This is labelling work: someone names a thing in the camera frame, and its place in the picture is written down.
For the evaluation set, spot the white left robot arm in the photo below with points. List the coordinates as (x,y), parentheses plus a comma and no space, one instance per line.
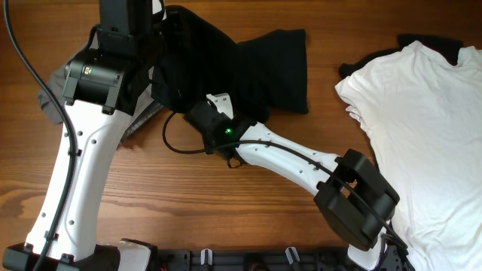
(103,84)

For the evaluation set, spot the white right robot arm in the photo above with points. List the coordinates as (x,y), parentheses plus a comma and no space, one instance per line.
(356,201)

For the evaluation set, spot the grey folded shorts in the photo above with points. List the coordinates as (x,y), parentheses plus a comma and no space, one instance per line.
(146,107)

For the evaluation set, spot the black garment under white shirt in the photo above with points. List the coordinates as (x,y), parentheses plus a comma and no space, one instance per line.
(447,47)

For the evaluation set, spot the black shorts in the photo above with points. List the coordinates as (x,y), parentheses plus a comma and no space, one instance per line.
(259,74)

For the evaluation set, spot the white t-shirt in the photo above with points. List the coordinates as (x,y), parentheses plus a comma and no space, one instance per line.
(422,116)

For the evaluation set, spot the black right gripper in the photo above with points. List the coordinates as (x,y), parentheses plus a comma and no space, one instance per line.
(208,141)

